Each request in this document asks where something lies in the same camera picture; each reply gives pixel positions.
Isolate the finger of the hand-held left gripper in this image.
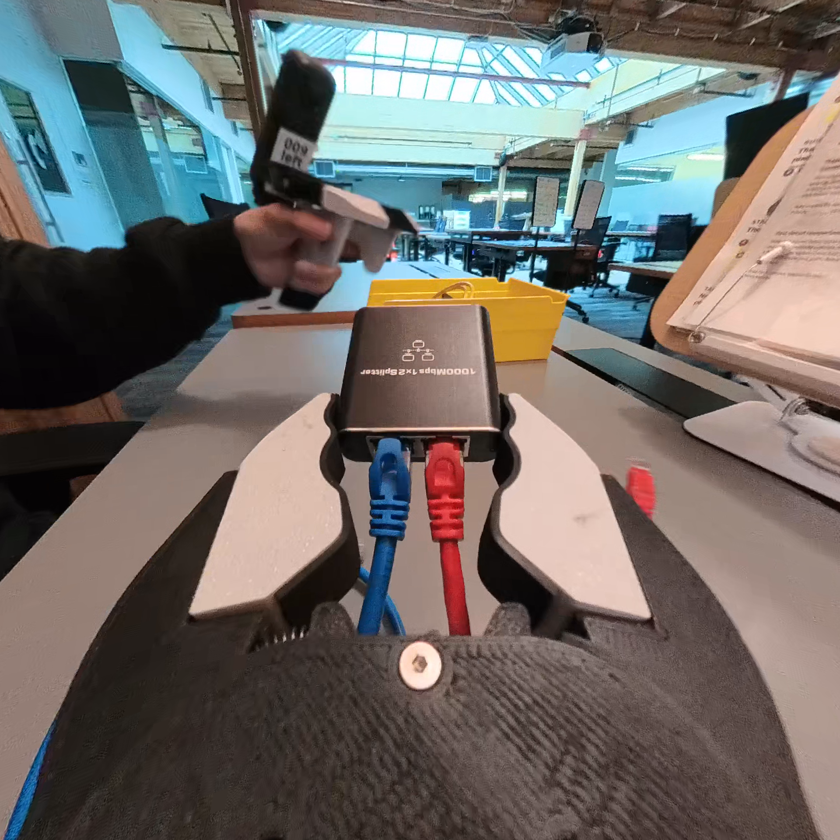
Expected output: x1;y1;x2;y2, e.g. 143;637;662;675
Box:
341;226;396;273
322;185;421;238

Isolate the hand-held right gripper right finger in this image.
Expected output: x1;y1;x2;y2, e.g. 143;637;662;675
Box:
478;392;654;623

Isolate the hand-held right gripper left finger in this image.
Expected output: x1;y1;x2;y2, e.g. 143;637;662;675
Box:
189;392;361;623

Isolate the blue network cable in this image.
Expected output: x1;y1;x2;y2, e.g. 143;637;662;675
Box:
0;436;413;840

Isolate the red network cable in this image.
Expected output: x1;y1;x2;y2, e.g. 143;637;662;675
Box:
424;438;658;637

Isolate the dark metal network splitter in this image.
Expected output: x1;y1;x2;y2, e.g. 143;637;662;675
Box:
336;305;504;464

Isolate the person's left forearm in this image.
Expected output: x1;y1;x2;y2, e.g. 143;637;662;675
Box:
0;215;270;411

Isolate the grey desk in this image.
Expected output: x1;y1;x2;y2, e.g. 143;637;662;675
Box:
0;315;840;840

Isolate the person's left hand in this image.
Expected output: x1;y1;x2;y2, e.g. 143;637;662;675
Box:
233;203;343;298

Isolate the yellow plastic bin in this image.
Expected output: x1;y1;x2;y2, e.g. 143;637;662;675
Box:
366;277;570;364

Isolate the white stand base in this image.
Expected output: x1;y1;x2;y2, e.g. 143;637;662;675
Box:
682;397;840;505

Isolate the black mesh office chair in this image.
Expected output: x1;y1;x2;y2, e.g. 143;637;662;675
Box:
646;213;694;265
576;217;622;291

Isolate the ceiling projector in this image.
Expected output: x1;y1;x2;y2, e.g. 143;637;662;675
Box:
541;29;606;81

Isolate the wooden document stand board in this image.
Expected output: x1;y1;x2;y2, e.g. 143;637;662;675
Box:
648;108;818;361

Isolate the printed instruction sheet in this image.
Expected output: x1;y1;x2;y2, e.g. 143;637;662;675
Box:
666;72;840;385

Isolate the black monitor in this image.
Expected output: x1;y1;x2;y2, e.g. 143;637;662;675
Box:
724;92;812;181

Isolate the black desk cable tray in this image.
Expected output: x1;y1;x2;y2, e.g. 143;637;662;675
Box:
564;346;756;421

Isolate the wire page holder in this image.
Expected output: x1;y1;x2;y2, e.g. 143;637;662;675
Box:
686;241;795;345

